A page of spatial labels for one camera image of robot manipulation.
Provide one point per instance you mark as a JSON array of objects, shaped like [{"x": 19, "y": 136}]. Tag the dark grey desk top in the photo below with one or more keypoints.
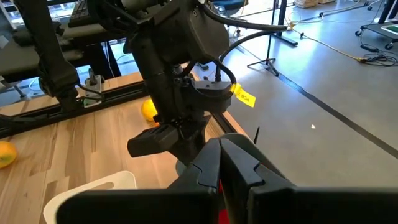
[{"x": 18, "y": 59}]

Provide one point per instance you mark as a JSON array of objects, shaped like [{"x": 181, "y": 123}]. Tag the white plastic basket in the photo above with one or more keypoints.
[{"x": 127, "y": 180}]

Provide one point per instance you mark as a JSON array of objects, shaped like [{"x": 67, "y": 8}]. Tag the red strawberry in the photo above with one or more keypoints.
[{"x": 223, "y": 216}]

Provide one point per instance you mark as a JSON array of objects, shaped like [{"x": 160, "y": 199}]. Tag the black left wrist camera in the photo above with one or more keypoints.
[{"x": 211, "y": 93}]

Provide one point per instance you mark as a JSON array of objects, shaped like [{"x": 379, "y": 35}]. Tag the black wheeled cart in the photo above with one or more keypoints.
[{"x": 379, "y": 29}]

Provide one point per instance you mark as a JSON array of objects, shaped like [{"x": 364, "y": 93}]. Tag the yellow lemon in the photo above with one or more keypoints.
[{"x": 147, "y": 109}]

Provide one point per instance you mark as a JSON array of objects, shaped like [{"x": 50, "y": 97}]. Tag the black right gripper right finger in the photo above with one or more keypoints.
[{"x": 295, "y": 208}]

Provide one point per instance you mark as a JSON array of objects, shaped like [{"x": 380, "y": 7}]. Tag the beige box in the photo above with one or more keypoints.
[{"x": 306, "y": 3}]

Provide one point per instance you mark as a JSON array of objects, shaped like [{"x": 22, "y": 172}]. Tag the orange-yellow lemon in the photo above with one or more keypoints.
[{"x": 6, "y": 154}]

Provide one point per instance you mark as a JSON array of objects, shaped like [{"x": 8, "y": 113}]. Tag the black tripod stand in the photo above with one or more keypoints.
[{"x": 268, "y": 59}]

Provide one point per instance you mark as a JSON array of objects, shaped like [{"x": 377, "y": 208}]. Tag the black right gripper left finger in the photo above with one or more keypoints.
[{"x": 155, "y": 208}]

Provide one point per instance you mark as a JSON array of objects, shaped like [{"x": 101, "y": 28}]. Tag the grey metal mounting bracket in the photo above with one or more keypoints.
[{"x": 93, "y": 93}]

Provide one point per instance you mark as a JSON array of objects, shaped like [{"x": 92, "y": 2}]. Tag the black power adapter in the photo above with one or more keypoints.
[{"x": 369, "y": 48}]

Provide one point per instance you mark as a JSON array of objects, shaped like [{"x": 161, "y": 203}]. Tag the blue office chair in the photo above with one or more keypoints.
[{"x": 230, "y": 3}]

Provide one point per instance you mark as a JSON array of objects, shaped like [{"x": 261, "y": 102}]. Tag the black floor stand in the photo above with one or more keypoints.
[{"x": 282, "y": 18}]

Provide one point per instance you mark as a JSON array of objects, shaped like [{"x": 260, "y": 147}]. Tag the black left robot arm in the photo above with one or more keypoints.
[{"x": 186, "y": 31}]

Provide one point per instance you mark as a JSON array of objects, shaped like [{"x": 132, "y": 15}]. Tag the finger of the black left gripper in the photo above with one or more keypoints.
[
  {"x": 152, "y": 141},
  {"x": 191, "y": 140}
]

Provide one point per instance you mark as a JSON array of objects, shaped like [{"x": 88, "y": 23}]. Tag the black keyboard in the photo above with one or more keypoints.
[{"x": 79, "y": 14}]

